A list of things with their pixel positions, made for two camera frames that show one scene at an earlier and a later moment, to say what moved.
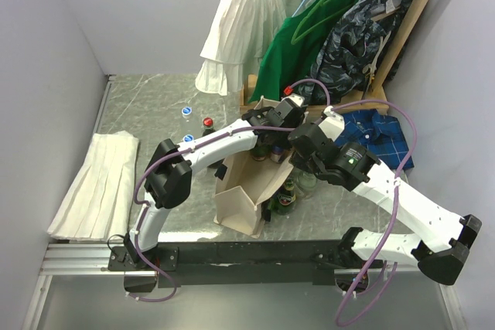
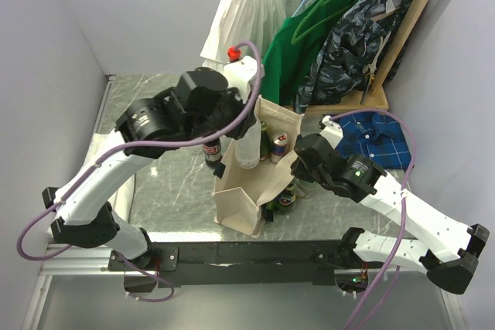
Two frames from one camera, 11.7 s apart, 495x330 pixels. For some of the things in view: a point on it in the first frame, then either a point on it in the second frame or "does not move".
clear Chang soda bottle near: [305, 184] does not move
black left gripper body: [283, 141] → [230, 111]
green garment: [292, 45] does not move
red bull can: [277, 153] does not move
